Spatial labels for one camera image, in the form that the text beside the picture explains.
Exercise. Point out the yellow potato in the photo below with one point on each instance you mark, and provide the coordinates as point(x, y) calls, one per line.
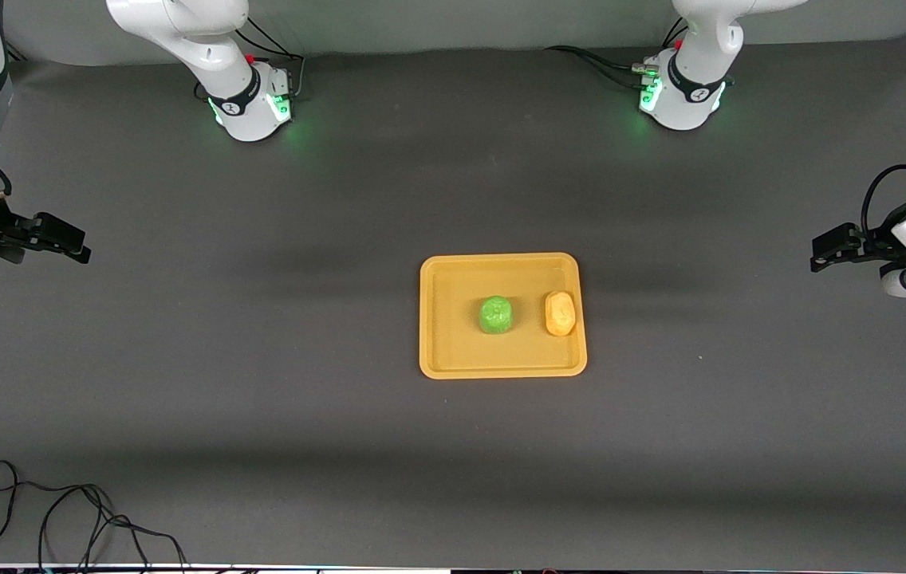
point(560, 314)

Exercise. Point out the green apple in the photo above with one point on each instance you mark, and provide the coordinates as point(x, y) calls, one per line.
point(495, 316)

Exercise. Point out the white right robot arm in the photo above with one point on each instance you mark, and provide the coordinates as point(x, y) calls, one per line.
point(206, 48)

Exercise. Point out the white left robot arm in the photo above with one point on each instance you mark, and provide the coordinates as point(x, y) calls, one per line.
point(700, 48)

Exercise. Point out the orange plastic tray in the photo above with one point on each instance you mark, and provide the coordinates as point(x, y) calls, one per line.
point(453, 343)

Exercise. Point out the dark grey table mat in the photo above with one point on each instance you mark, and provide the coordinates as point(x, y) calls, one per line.
point(102, 359)

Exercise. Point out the aluminium frame rail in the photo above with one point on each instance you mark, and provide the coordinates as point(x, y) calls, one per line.
point(13, 52)

